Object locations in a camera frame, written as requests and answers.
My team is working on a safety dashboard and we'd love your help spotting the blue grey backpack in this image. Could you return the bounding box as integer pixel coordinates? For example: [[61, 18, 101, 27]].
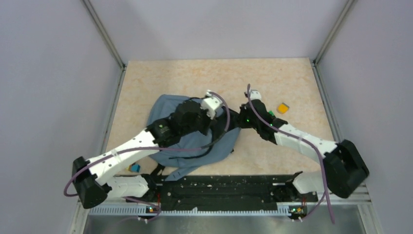
[[147, 94, 241, 181]]

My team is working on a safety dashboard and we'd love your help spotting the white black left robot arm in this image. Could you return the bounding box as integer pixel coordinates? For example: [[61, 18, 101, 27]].
[[69, 97, 222, 209]]

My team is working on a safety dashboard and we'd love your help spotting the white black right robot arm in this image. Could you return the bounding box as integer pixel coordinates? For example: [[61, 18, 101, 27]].
[[238, 99, 370, 201]]

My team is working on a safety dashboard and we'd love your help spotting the yellow grey eraser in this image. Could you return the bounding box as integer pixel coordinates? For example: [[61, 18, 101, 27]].
[[277, 102, 290, 115]]

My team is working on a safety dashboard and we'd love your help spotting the colourful puzzle cube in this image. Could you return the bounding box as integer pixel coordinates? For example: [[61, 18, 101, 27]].
[[128, 163, 141, 173]]

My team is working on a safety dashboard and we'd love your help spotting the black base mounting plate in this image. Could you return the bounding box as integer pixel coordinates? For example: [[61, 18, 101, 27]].
[[141, 175, 312, 206]]

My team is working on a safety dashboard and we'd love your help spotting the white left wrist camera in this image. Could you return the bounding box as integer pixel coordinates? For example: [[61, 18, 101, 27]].
[[201, 90, 223, 119]]

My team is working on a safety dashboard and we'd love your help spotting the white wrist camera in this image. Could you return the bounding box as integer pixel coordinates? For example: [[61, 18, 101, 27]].
[[201, 90, 223, 119], [244, 90, 262, 101]]

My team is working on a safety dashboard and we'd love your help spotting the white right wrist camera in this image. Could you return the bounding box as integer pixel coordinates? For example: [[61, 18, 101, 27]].
[[244, 90, 262, 101]]

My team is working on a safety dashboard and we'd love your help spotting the aluminium front rail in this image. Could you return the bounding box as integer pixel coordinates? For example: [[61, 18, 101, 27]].
[[77, 183, 372, 217]]

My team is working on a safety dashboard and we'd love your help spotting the metal frame rail left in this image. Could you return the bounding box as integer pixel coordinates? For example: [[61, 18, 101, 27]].
[[69, 0, 127, 234]]

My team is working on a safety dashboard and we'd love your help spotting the metal frame rail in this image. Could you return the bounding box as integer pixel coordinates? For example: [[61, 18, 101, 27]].
[[312, 0, 383, 234], [69, 0, 127, 234]]

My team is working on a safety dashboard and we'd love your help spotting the metal frame rail right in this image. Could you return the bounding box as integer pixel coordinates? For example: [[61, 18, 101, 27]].
[[312, 0, 383, 234]]

